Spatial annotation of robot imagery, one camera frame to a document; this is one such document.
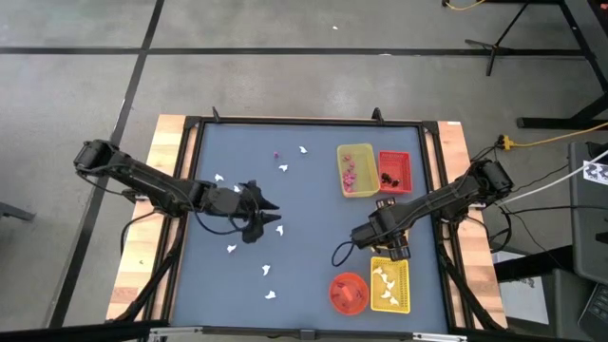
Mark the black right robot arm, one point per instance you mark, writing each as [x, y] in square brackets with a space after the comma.
[451, 195]

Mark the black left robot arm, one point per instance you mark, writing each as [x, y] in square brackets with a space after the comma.
[142, 180]

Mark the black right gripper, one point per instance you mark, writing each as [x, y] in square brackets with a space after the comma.
[380, 228]

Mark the red slotted basket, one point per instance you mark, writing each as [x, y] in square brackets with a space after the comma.
[401, 161]

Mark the black tripod stand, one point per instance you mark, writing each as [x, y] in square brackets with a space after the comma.
[494, 47]

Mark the orange round bowl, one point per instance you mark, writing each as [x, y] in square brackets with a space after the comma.
[349, 280]

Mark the silver metal bracket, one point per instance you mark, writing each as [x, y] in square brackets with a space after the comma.
[176, 330]
[439, 336]

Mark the white box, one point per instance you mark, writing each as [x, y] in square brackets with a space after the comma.
[522, 297]

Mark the black keyboard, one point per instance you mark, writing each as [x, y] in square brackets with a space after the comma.
[596, 309]

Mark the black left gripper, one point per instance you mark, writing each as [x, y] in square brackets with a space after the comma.
[228, 202]

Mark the white printed paper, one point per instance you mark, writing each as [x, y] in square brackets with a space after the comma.
[596, 172]

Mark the dark grey desk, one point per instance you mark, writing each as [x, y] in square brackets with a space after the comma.
[589, 228]

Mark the yellow slotted basket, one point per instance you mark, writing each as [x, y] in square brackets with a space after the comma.
[404, 266]

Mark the grey metal foot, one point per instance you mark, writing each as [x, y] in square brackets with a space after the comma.
[16, 211]

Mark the black desk leg frame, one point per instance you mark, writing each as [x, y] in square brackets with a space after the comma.
[560, 121]

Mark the translucent yellow plastic bin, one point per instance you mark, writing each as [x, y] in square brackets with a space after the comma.
[368, 161]

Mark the black table clamp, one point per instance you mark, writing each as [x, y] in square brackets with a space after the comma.
[377, 114]

